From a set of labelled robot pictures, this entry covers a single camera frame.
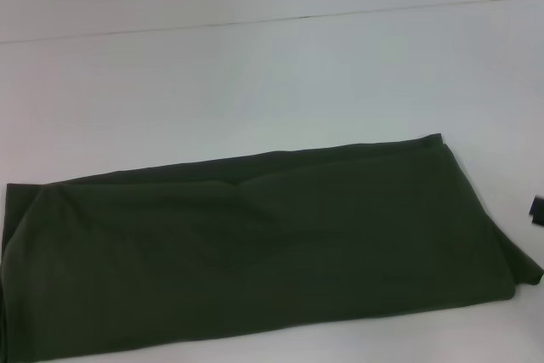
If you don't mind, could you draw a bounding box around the dark green FREE t-shirt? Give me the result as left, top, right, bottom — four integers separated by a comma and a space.
0, 132, 544, 363

